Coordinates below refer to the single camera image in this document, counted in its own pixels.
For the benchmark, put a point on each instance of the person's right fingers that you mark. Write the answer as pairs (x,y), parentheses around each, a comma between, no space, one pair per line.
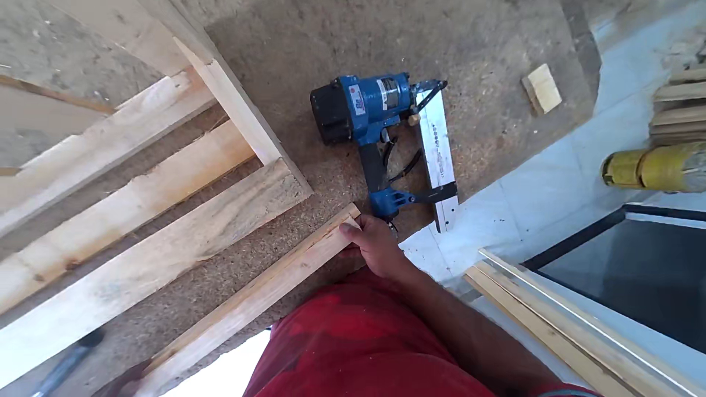
(373,221)

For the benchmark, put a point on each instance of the person's right thumb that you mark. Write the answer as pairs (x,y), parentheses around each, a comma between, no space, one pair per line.
(353,232)

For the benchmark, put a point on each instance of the narrow light wooden plank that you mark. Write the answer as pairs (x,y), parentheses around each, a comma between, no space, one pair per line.
(265,298)

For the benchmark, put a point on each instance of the yellow cylindrical container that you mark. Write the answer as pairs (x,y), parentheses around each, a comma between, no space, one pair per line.
(656,167)

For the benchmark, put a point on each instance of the person's right hand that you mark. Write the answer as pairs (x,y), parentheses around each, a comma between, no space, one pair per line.
(381,249)

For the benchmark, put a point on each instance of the long pale wooden board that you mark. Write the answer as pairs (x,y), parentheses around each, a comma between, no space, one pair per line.
(595,326)

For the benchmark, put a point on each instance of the small wooden block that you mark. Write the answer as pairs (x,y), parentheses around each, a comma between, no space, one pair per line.
(545,91)

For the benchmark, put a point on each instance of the long yellowish wooden board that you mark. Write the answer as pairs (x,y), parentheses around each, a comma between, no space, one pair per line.
(529,316)

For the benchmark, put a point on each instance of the person's left hand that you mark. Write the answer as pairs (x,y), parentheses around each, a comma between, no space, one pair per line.
(120,386)

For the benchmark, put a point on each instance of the person's body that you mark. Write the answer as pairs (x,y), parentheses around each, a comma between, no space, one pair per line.
(364,342)

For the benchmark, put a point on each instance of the wooden pallet frame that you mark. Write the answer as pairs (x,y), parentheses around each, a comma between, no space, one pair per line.
(182,242)

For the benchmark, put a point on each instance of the blue black pneumatic nail gun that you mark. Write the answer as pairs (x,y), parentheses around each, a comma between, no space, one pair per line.
(380,105)

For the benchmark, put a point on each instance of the black framed dark panel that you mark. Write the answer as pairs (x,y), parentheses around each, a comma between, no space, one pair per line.
(656,264)

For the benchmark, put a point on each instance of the stack of wooden slats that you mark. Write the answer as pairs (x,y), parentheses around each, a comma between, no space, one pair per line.
(678,105)

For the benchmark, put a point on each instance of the person's right forearm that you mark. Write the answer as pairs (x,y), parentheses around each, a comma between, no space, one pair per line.
(466,321)

